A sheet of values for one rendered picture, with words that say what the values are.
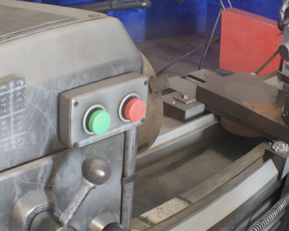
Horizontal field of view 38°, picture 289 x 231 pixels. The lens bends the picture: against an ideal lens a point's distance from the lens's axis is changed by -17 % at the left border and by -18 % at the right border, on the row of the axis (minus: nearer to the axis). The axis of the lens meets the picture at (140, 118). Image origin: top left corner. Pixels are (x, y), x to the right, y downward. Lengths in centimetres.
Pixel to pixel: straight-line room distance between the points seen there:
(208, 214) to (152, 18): 466
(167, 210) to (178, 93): 65
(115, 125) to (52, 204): 14
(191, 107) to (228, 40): 279
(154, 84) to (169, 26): 499
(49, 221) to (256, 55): 383
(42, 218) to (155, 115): 44
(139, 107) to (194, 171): 94
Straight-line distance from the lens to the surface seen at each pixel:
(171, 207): 112
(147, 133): 93
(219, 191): 121
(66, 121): 55
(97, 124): 55
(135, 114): 59
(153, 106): 92
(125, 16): 528
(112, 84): 58
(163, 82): 93
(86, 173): 52
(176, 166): 151
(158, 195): 137
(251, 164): 136
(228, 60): 436
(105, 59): 60
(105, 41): 62
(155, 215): 109
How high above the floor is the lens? 147
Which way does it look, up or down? 24 degrees down
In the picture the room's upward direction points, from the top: 5 degrees clockwise
